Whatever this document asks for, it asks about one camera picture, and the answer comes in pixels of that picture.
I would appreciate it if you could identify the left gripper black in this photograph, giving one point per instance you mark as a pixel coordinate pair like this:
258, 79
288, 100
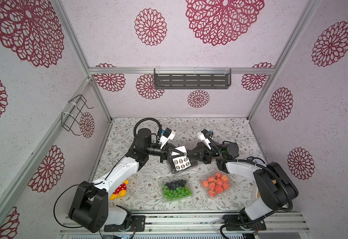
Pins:
165, 152

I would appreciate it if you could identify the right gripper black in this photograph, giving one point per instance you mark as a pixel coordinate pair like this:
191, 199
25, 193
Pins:
206, 154

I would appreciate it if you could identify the white sticker label sheet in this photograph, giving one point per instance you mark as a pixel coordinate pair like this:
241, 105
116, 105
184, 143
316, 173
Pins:
181, 163

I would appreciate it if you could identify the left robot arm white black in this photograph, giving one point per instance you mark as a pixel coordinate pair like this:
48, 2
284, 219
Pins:
90, 207

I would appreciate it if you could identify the blackberry clamshell box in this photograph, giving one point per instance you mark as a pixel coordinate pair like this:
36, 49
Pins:
172, 170

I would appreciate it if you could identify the green grape blueberry clamshell box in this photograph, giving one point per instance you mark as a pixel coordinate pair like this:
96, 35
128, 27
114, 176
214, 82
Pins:
175, 189

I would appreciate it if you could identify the black alarm clock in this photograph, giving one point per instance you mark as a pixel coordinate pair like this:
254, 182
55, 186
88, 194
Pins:
256, 160

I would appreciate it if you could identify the yellow red plush toy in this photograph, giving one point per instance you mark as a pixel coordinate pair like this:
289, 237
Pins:
120, 192

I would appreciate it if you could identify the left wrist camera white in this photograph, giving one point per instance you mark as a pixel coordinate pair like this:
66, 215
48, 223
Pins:
167, 135

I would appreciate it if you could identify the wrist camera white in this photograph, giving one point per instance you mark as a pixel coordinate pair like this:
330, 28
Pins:
167, 135
206, 137

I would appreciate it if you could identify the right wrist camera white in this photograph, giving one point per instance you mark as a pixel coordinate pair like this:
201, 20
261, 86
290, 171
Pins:
206, 137

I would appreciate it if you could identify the grey wall shelf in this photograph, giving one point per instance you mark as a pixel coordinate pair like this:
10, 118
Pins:
192, 79

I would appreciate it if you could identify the black wire wall rack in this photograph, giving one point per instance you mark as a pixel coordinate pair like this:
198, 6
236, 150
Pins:
70, 118

